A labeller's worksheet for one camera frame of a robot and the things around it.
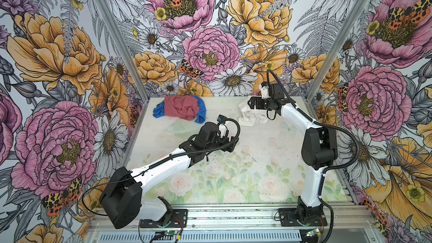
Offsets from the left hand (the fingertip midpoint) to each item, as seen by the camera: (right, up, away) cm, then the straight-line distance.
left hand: (228, 139), depth 81 cm
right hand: (+16, +17, +16) cm, 28 cm away
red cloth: (-26, +16, +24) cm, 38 cm away
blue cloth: (-44, +14, +31) cm, 55 cm away
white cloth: (+15, +10, +25) cm, 31 cm away
